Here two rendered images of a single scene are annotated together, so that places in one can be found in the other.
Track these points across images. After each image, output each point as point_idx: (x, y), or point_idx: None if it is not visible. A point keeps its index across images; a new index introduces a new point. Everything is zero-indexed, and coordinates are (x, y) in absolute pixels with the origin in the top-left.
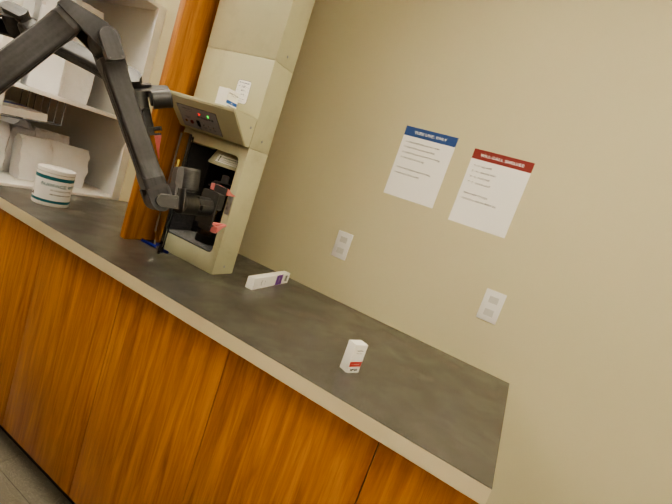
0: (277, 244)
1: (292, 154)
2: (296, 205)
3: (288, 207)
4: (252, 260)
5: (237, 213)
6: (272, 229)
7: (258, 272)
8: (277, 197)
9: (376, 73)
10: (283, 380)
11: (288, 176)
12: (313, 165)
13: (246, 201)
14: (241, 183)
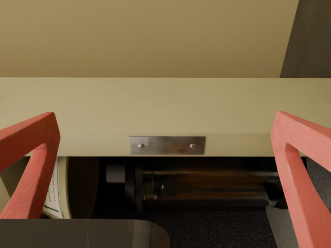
0: (235, 30)
1: (55, 59)
2: (143, 14)
3: (153, 31)
4: (281, 71)
5: (189, 108)
6: (207, 52)
7: (324, 29)
8: (144, 62)
9: None
10: None
11: (96, 53)
12: (50, 4)
13: (143, 94)
14: (77, 123)
